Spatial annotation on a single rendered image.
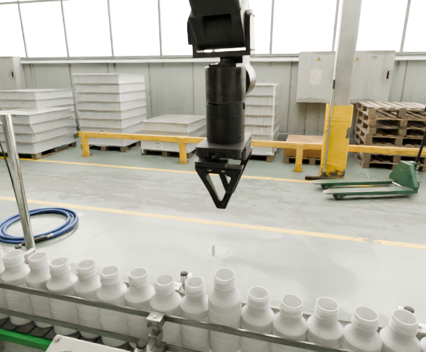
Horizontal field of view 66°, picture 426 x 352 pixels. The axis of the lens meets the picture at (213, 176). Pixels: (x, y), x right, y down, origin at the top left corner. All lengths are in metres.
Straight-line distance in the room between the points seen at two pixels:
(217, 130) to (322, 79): 6.74
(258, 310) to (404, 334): 0.23
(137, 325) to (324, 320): 0.35
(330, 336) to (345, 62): 4.67
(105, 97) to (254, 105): 2.93
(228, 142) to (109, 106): 6.42
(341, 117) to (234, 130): 4.54
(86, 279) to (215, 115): 0.43
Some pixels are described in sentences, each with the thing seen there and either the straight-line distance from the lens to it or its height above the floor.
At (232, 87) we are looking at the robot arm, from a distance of 0.45.
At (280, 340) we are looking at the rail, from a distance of 0.62.
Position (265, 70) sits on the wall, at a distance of 7.53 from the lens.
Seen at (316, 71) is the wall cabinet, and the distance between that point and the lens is 7.17.
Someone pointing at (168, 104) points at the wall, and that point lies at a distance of 8.14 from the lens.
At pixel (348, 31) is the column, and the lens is 5.14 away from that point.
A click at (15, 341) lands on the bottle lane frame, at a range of 0.89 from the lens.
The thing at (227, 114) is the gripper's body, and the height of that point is 1.48.
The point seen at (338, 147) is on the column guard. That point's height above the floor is 0.52.
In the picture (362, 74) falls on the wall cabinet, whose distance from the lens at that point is 7.25.
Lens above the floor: 1.53
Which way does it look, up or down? 18 degrees down
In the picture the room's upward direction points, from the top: straight up
